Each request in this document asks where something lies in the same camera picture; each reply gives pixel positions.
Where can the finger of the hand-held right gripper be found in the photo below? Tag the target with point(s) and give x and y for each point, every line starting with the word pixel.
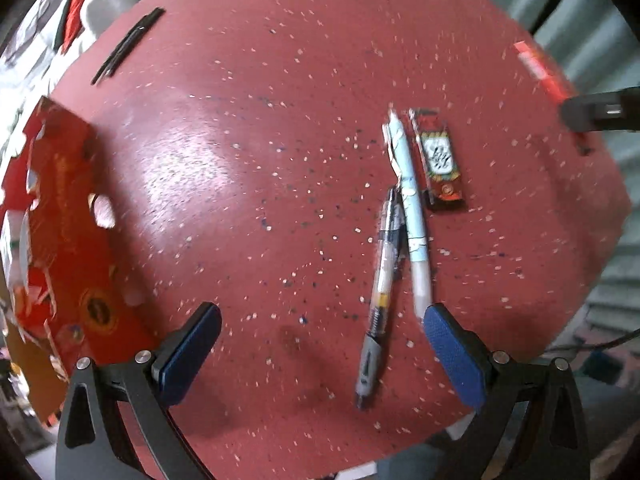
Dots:
pixel 600 110

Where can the red cloth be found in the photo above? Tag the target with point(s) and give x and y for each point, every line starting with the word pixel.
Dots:
pixel 77 5

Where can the red clear pen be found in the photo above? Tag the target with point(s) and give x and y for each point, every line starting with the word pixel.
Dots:
pixel 542 72

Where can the white bedding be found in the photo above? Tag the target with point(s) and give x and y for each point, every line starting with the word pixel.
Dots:
pixel 35 35

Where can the large red cardboard box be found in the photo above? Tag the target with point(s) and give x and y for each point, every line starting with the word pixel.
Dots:
pixel 65 240

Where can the light blue pen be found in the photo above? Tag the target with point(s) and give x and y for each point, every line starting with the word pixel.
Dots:
pixel 412 210

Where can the small red snack packet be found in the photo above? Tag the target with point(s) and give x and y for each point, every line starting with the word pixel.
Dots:
pixel 440 160

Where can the grey grip gel pen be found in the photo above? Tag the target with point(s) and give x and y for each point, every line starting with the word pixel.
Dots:
pixel 382 280

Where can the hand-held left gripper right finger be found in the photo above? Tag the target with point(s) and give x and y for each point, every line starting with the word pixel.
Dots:
pixel 455 360

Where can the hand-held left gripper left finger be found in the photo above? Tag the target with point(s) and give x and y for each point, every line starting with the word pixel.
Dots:
pixel 190 355

